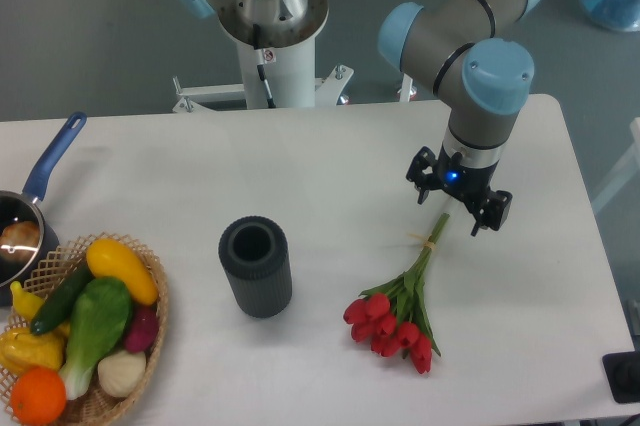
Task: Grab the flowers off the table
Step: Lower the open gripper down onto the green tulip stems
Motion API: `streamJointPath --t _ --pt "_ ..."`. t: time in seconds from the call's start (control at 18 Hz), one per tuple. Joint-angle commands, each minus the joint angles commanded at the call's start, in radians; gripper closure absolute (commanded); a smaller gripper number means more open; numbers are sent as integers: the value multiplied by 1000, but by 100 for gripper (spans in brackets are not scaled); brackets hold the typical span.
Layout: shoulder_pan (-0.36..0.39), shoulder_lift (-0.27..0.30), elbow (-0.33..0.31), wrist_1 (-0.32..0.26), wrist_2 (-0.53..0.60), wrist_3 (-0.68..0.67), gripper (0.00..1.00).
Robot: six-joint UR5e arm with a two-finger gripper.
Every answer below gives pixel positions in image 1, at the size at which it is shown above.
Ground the purple red onion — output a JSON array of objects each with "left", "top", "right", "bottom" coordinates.
[{"left": 123, "top": 306, "right": 159, "bottom": 353}]

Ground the green bok choy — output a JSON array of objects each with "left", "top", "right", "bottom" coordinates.
[{"left": 59, "top": 277, "right": 132, "bottom": 401}]

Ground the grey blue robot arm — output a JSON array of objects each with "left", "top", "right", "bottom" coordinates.
[{"left": 180, "top": 0, "right": 540, "bottom": 230}]

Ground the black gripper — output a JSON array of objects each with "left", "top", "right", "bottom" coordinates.
[{"left": 406, "top": 143, "right": 513, "bottom": 237}]

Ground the woven wicker basket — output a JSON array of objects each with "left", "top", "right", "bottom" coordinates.
[{"left": 22, "top": 232, "right": 169, "bottom": 425}]

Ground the white garlic bulb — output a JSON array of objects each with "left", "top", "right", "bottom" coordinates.
[{"left": 97, "top": 350, "right": 146, "bottom": 398}]

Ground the dark grey ribbed vase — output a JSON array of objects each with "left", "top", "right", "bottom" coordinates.
[{"left": 218, "top": 216, "right": 292, "bottom": 319}]

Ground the brown bread roll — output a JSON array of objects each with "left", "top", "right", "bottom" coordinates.
[{"left": 1, "top": 221, "right": 40, "bottom": 264}]

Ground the red tulip bouquet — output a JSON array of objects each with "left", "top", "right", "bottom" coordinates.
[{"left": 343, "top": 213, "right": 450, "bottom": 374}]

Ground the green cucumber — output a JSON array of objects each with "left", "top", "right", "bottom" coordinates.
[{"left": 30, "top": 262, "right": 94, "bottom": 335}]

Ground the blue handled saucepan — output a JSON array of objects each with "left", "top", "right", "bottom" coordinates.
[{"left": 1, "top": 112, "right": 87, "bottom": 307}]

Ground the black device at edge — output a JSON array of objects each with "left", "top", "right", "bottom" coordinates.
[{"left": 602, "top": 351, "right": 640, "bottom": 404}]

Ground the black base cable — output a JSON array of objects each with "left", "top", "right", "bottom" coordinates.
[{"left": 251, "top": 23, "right": 277, "bottom": 109}]

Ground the orange fruit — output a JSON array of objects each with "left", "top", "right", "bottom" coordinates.
[{"left": 9, "top": 367, "right": 67, "bottom": 425}]

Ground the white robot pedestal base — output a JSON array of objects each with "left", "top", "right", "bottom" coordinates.
[{"left": 173, "top": 0, "right": 354, "bottom": 112}]

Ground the yellow squash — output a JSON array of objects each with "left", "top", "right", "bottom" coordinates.
[{"left": 86, "top": 238, "right": 159, "bottom": 306}]

